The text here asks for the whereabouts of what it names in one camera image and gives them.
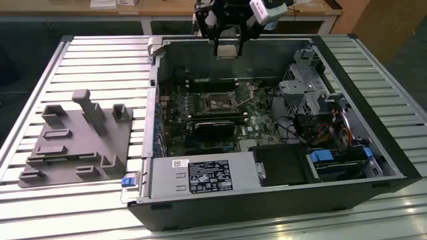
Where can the silver power supply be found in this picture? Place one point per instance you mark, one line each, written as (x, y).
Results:
(167, 180)

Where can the silver chipset heat sink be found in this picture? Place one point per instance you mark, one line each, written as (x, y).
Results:
(247, 143)

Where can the black RAM slot row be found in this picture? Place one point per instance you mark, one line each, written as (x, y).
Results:
(218, 86)

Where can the hard disk in blue carrier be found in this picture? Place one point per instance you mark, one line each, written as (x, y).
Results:
(322, 156)

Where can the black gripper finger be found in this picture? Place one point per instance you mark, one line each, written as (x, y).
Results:
(254, 30)
(209, 27)

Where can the black expansion slot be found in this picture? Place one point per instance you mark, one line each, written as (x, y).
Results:
(207, 150)

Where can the wooden cabinet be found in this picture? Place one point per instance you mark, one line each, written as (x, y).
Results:
(394, 25)

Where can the black graphics card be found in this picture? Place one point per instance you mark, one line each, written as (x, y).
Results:
(214, 128)

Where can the blue plastic clip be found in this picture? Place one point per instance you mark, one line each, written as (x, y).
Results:
(368, 153)

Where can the white box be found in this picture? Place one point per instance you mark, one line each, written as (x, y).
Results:
(103, 5)
(127, 2)

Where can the grey parts rack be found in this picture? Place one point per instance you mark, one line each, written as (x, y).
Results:
(74, 150)

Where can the green motherboard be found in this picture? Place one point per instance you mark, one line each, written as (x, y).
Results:
(261, 117)

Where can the silver drive cage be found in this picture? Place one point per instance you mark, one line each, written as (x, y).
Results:
(301, 100)

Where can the wooden desk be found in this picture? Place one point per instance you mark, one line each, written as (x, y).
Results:
(67, 11)

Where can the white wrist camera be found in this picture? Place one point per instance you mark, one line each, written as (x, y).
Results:
(268, 11)

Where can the black PC case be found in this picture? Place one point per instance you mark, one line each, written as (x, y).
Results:
(234, 207)

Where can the blue case latch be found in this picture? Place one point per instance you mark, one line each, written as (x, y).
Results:
(130, 180)

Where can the CPU socket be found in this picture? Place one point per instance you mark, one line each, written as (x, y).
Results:
(218, 102)

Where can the silver CPU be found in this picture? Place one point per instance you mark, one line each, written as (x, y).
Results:
(229, 51)

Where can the black drive bay cover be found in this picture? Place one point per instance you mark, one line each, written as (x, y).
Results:
(284, 165)

